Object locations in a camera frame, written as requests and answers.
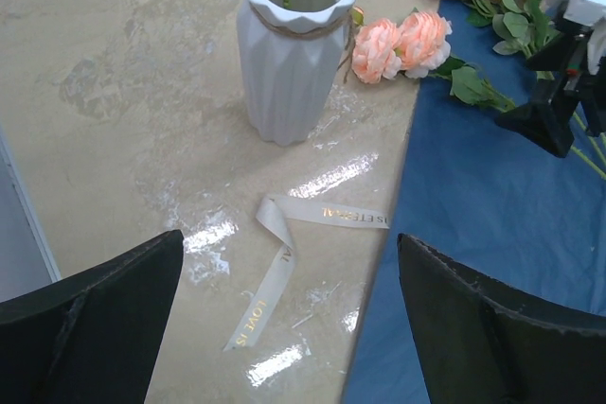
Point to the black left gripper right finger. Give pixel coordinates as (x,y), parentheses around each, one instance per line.
(480,340)

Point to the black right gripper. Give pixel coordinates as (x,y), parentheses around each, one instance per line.
(577,57)

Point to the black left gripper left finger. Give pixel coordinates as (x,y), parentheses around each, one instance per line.
(93,337)

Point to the blue wrapping paper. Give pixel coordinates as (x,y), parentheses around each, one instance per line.
(493,201)

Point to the peach flower stem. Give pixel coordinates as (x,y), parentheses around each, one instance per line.
(417,48)

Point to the cream printed ribbon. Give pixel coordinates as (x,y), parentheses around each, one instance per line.
(274,213)

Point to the white ribbed ceramic vase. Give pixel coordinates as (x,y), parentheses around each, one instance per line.
(290,53)

